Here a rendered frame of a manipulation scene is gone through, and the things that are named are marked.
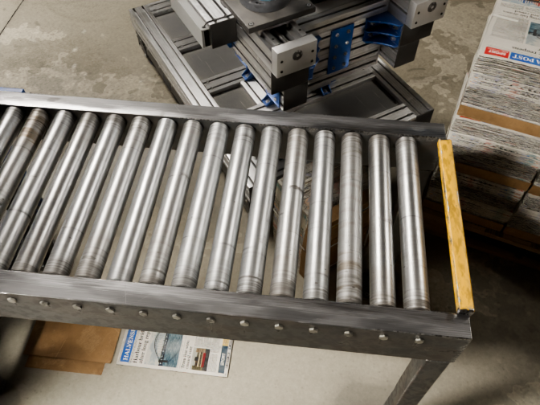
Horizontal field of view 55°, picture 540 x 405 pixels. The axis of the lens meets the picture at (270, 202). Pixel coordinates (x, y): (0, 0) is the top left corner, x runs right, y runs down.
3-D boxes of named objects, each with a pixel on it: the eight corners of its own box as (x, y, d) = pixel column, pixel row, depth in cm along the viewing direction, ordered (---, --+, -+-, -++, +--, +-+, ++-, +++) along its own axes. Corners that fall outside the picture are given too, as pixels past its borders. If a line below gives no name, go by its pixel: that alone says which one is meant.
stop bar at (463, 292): (450, 145, 122) (452, 138, 121) (474, 316, 97) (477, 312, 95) (436, 143, 123) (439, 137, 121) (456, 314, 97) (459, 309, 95)
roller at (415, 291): (414, 147, 129) (418, 132, 125) (427, 326, 101) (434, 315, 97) (393, 145, 129) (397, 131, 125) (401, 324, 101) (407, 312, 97)
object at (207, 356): (239, 298, 187) (239, 296, 186) (227, 378, 170) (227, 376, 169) (138, 288, 189) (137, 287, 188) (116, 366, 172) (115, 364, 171)
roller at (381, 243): (380, 147, 130) (393, 135, 126) (385, 324, 102) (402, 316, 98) (364, 139, 128) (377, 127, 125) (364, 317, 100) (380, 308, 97)
